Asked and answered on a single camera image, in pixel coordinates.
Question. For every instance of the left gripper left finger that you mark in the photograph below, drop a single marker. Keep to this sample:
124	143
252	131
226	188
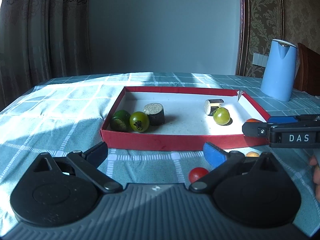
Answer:
86	166

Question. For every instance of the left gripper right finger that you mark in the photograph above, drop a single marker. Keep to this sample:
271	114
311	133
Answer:
224	164

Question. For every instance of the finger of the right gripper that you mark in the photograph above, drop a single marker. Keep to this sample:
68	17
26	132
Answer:
282	119
256	129

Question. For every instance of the orange mandarin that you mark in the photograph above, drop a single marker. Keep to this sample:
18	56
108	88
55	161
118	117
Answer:
253	120

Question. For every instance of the tan longan fruit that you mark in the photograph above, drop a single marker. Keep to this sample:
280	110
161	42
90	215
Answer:
253	154

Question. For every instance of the red cherry tomato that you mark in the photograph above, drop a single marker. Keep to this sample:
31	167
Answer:
197	173

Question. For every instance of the light green tomato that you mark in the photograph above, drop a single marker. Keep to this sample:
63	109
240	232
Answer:
221	116

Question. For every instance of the green cucumber piece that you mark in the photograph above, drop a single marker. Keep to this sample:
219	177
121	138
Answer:
120	121

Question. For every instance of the dark green tomato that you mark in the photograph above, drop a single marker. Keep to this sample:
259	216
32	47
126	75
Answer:
139	121

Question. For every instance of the black cylinder cork top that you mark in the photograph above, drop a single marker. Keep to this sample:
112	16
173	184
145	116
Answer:
155	113

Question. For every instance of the right hand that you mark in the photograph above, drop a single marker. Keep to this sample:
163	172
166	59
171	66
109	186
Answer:
316	176

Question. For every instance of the blue kettle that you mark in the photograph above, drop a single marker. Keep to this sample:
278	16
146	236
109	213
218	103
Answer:
279	74

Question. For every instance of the wooden chair back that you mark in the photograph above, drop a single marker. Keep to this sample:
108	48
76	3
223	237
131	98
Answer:
307	78

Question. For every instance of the checked teal tablecloth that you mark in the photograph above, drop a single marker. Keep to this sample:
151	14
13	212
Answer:
65	114

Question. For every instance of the red shallow cardboard tray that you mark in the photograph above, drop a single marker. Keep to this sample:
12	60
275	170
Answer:
186	127

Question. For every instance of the patterned brown curtain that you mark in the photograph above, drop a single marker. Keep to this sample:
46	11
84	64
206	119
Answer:
41	40

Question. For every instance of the white wall switch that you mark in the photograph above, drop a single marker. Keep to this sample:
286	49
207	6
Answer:
259	60

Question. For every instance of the brown wooden door frame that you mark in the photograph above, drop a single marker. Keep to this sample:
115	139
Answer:
243	37

